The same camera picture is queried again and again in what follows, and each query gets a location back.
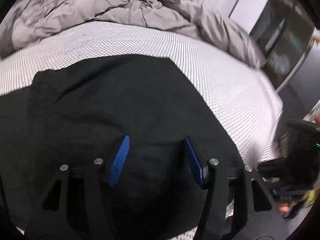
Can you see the black pants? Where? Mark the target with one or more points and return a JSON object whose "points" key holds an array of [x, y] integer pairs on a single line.
{"points": [[78, 112]]}

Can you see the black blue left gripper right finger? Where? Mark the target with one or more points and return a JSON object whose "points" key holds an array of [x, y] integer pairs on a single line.
{"points": [[238, 204]]}

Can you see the person's right hand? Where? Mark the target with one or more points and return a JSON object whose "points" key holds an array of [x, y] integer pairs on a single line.
{"points": [[285, 208]]}

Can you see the white honeycomb mattress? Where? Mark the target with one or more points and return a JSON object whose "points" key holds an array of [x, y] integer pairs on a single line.
{"points": [[241, 98]]}

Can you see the grey crumpled duvet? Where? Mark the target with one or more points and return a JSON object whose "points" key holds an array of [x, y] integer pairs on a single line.
{"points": [[30, 21]]}

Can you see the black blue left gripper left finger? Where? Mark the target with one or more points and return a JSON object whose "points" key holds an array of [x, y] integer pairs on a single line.
{"points": [[74, 204]]}

